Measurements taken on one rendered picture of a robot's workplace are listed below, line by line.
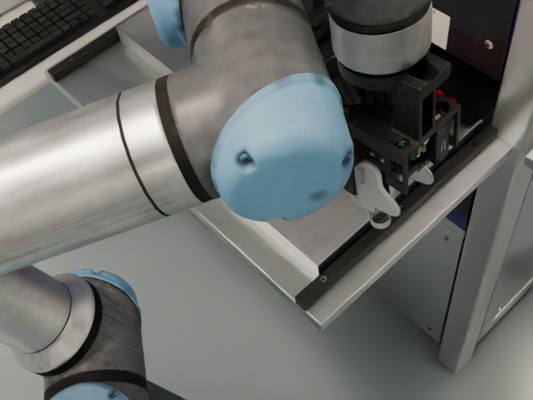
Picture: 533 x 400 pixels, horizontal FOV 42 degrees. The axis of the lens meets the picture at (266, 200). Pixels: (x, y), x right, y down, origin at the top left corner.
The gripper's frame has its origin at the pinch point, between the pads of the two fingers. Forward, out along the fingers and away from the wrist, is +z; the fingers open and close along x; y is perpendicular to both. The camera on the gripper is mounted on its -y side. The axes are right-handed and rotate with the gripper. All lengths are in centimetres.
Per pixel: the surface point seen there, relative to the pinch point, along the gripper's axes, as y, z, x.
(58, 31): -87, 24, 5
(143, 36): -66, 21, 12
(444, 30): -16.5, 10.2, 33.1
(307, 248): -13.5, 24.0, -0.2
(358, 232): -8.7, 21.5, 5.1
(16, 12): -104, 26, 3
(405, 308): -24, 100, 32
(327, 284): -7.0, 22.8, -3.0
